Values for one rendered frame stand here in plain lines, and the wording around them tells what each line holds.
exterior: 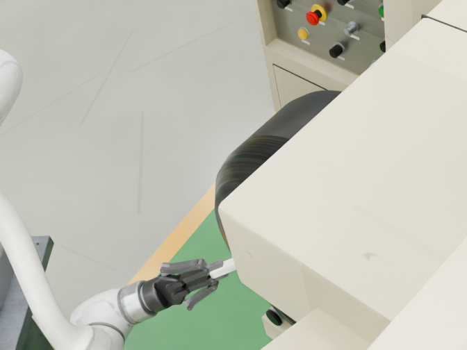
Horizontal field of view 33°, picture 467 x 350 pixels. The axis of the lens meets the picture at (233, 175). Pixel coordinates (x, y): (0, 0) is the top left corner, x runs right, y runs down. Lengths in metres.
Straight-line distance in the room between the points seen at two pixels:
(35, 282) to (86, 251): 1.54
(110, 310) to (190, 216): 1.43
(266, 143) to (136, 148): 2.17
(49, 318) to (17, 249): 0.16
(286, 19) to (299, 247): 1.62
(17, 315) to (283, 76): 1.05
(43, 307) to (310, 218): 0.99
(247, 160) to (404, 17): 0.37
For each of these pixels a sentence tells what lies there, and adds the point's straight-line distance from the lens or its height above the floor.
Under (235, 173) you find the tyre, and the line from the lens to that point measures 1.45.
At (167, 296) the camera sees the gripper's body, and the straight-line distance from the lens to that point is 1.82.
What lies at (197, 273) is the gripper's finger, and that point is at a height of 1.02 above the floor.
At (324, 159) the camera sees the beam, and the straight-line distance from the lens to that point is 0.88.
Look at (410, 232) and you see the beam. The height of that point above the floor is 1.78.
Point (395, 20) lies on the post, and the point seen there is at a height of 1.52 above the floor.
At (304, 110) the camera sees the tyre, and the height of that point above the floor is 1.42.
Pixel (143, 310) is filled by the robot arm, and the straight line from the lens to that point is 1.82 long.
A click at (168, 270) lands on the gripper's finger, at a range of 1.77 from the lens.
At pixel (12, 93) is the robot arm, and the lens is 1.77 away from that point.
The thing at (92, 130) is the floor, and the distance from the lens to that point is 3.72.
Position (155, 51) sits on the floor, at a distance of 4.03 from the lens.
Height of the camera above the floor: 2.43
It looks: 47 degrees down
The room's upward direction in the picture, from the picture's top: 15 degrees counter-clockwise
